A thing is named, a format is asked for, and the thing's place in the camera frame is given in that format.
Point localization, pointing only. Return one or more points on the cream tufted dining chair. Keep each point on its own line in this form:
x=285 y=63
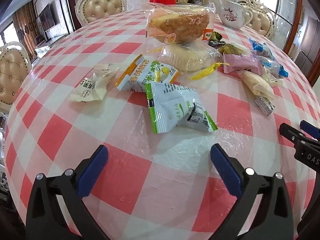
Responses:
x=260 y=20
x=12 y=77
x=102 y=7

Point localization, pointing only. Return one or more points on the dark candy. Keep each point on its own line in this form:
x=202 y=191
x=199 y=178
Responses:
x=215 y=40

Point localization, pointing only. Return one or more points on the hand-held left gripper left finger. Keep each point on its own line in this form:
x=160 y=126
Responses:
x=92 y=170

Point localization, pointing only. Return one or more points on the white pastry clear packet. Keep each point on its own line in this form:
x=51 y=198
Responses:
x=190 y=57

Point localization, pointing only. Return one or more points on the brown curtain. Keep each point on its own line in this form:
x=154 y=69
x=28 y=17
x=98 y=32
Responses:
x=23 y=32

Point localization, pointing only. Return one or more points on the white floral teapot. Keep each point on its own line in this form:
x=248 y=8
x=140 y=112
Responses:
x=232 y=16

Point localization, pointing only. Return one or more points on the small white blue candy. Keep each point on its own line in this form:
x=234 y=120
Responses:
x=264 y=105

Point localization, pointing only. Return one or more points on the yellow candy wrapper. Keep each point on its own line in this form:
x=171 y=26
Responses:
x=205 y=71

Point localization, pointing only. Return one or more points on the small orange packet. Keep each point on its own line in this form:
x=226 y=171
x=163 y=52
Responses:
x=207 y=35

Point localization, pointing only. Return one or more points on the green white snack packet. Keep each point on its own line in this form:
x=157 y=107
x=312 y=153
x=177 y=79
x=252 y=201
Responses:
x=170 y=105

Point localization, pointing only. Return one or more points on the green candy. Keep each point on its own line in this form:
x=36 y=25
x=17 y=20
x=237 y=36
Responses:
x=231 y=49

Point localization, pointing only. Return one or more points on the blue snack packet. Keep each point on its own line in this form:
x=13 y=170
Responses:
x=262 y=50
x=273 y=67

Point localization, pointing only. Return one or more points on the pink snack packet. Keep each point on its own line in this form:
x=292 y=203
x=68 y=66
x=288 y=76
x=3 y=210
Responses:
x=242 y=63

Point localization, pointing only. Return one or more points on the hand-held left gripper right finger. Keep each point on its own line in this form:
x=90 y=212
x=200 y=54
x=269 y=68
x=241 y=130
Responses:
x=225 y=170

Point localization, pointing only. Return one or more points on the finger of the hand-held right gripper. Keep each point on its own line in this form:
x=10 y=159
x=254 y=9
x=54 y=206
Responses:
x=290 y=131
x=310 y=130

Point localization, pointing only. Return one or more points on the black flat television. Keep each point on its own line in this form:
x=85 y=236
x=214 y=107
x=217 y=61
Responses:
x=46 y=17

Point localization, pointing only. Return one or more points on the white television cabinet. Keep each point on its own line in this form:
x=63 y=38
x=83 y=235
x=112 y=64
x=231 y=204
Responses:
x=43 y=48

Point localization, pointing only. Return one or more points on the wooden framed glass door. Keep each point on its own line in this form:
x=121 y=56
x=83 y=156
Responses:
x=282 y=10

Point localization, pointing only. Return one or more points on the white rice cracker packet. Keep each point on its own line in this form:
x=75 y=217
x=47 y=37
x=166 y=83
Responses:
x=87 y=90

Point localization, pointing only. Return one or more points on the brown cake clear packet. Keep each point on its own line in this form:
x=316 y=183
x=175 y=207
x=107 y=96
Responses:
x=180 y=25

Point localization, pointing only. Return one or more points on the cream bread stick packet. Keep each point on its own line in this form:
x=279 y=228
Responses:
x=257 y=83

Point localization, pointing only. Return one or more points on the red white checkered tablecloth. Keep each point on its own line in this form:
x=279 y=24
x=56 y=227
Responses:
x=125 y=170

